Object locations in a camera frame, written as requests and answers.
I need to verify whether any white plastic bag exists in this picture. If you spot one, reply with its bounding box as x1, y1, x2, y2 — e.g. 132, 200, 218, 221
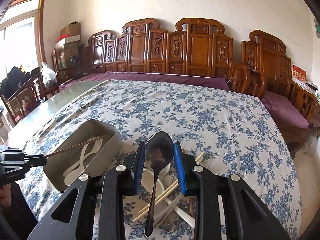
41, 62, 57, 89

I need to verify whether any blue floral tablecloth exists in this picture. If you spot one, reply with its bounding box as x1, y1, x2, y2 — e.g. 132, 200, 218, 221
24, 80, 302, 239

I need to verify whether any brown cardboard box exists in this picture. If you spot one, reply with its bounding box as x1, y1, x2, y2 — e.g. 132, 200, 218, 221
60, 21, 81, 36

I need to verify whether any wooden door frame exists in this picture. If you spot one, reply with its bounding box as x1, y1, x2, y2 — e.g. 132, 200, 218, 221
1, 0, 46, 62

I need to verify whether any white plastic fork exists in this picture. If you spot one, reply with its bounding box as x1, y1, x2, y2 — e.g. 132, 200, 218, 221
63, 139, 103, 177

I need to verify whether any person's left hand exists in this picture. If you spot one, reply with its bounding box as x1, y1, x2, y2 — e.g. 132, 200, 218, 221
0, 184, 11, 207

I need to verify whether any purple sofa cushion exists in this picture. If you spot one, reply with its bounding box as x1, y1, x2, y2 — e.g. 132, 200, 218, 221
59, 72, 231, 91

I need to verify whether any long carved wooden sofa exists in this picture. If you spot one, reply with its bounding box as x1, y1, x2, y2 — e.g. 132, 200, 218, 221
81, 18, 266, 98

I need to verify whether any dark wooden chopstick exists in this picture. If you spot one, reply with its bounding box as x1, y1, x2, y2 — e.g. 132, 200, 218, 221
45, 134, 108, 158

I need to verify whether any metal fork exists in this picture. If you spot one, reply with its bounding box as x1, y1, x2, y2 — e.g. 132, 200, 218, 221
153, 193, 184, 230

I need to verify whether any carved wooden armchair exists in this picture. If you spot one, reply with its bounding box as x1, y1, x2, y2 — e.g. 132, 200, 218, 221
241, 29, 317, 157

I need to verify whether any grey metal rectangular tray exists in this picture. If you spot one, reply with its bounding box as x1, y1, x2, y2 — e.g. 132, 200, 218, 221
43, 119, 122, 192

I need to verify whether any purple armchair cushion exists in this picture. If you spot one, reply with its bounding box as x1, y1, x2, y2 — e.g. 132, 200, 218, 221
261, 91, 309, 129

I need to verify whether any metal spoon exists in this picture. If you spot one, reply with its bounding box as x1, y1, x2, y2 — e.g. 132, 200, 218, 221
145, 131, 175, 237

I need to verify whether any dark wooden dining chair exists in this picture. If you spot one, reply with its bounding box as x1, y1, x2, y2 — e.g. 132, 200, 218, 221
1, 73, 42, 127

